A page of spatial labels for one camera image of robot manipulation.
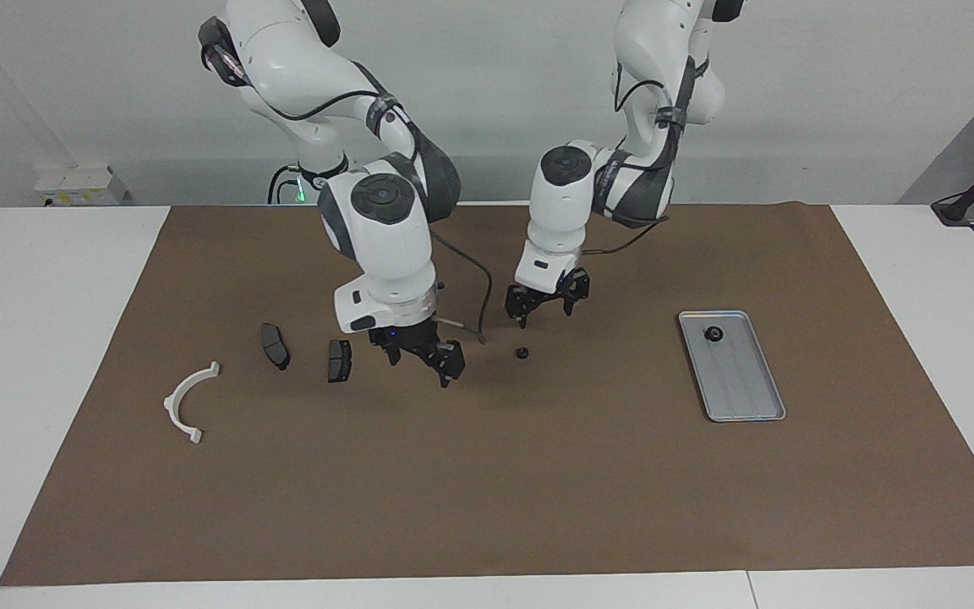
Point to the white power strip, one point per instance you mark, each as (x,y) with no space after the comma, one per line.
(81,182)

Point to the brown table mat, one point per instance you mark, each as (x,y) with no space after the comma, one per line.
(538,491)

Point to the dark rectangular brake pad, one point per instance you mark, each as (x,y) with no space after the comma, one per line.
(339,361)

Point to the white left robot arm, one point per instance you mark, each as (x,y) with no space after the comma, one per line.
(563,220)

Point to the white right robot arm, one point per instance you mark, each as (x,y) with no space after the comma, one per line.
(385,245)

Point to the large black bearing gear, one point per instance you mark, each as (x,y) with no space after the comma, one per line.
(714,333)

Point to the white curved plastic bracket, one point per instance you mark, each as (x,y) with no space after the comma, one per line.
(172,410)

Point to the dark curved brake pad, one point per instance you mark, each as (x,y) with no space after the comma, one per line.
(274,347)

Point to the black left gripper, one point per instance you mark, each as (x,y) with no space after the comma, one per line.
(544,298)

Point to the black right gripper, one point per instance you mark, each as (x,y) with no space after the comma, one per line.
(407,338)

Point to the silver metal tray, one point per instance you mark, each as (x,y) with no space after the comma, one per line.
(741,381)

